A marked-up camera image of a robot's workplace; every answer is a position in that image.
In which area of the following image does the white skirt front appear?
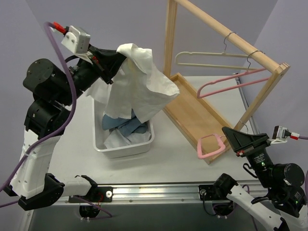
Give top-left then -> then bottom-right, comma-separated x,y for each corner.
103,129 -> 151,149

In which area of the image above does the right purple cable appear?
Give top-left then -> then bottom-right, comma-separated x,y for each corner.
288,131 -> 308,141

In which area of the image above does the pink hanger back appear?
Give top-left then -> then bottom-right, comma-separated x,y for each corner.
193,119 -> 235,163

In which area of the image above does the aluminium mounting rail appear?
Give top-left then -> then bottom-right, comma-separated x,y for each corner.
24,182 -> 272,207

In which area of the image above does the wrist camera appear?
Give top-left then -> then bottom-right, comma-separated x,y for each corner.
61,26 -> 91,54
270,126 -> 288,144

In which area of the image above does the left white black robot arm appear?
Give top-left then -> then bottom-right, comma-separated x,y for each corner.
3,58 -> 98,211

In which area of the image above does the pink hanger front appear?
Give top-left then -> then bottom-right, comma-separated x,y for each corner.
196,49 -> 272,99

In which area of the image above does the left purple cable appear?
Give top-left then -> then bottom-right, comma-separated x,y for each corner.
0,21 -> 114,219

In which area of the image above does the pink hanger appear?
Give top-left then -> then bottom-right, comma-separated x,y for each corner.
196,49 -> 272,99
193,119 -> 235,163

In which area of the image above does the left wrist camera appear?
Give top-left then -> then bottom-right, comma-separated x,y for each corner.
61,26 -> 91,54

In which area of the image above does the cream white hanger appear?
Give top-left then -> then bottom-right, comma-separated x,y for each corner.
175,31 -> 257,71

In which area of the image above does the wooden clothes rack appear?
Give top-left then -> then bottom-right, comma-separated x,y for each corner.
162,0 -> 291,166

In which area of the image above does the white pleated skirt back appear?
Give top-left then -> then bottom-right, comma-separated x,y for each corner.
85,43 -> 180,123

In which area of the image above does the white plastic basket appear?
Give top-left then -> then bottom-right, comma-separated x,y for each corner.
92,100 -> 154,159

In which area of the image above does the purple cable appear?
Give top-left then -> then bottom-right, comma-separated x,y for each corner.
288,131 -> 308,141
0,21 -> 114,219

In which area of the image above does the blue denim skirt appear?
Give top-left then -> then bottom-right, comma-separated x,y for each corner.
102,110 -> 148,137

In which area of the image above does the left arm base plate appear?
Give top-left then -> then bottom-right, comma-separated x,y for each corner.
64,185 -> 113,204

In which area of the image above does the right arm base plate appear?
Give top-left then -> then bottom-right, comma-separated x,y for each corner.
198,184 -> 219,201

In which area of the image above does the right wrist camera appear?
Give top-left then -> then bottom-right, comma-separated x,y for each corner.
270,126 -> 288,144

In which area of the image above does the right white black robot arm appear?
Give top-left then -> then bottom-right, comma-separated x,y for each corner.
213,126 -> 308,231

